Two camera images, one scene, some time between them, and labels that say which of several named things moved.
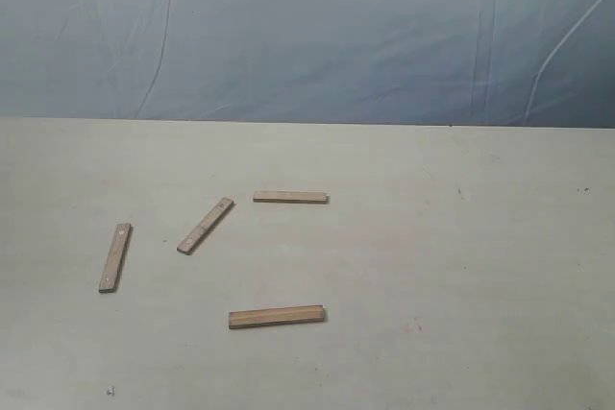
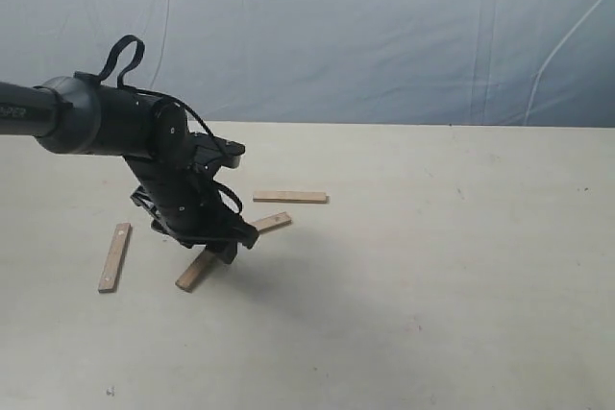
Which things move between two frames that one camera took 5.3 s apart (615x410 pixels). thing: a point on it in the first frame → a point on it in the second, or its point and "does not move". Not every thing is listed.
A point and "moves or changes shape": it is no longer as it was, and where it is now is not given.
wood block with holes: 115,257 does not move
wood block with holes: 206,225 moves or changes shape
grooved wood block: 272,316 → 191,276
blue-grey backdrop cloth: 437,37 does not move
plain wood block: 291,197 does not move
